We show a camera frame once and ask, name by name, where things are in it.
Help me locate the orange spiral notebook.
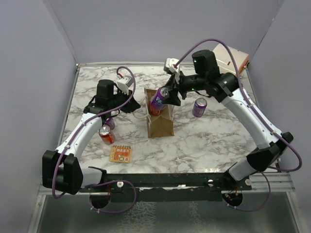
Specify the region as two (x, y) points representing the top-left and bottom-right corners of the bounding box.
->
(109, 146), (132, 163)

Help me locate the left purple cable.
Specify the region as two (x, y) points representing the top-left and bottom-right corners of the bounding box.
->
(51, 67), (135, 200)

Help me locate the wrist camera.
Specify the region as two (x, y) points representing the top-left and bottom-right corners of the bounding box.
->
(163, 58), (180, 83)
(117, 76), (134, 95)

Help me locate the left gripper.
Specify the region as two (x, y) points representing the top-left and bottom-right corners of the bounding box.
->
(109, 88), (141, 114)

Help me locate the canvas tote bag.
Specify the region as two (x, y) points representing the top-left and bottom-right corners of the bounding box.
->
(132, 88), (174, 138)

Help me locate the purple Fanta can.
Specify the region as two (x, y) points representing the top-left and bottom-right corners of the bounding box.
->
(150, 87), (169, 111)

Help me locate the red can near left arm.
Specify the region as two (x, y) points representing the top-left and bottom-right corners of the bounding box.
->
(98, 125), (115, 145)

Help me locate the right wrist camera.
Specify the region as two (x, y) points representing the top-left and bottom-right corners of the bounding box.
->
(163, 58), (180, 83)

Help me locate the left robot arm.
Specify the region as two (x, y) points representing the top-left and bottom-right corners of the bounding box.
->
(42, 80), (140, 195)

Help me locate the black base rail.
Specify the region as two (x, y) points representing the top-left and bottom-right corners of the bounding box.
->
(80, 172), (252, 202)

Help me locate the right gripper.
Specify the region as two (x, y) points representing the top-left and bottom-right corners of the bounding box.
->
(162, 68), (208, 105)

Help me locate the red soda can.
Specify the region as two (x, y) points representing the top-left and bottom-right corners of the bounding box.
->
(149, 109), (161, 116)

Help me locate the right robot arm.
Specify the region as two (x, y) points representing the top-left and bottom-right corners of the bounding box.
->
(164, 50), (294, 190)

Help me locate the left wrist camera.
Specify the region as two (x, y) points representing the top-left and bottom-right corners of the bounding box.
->
(117, 76), (134, 95)

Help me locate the purple cable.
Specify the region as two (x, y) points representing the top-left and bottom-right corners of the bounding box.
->
(51, 67), (135, 200)
(173, 38), (303, 172)

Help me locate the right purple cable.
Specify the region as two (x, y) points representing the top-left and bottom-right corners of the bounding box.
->
(173, 38), (303, 172)

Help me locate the purple can near left arm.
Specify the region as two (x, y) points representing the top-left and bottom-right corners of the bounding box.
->
(104, 118), (115, 130)

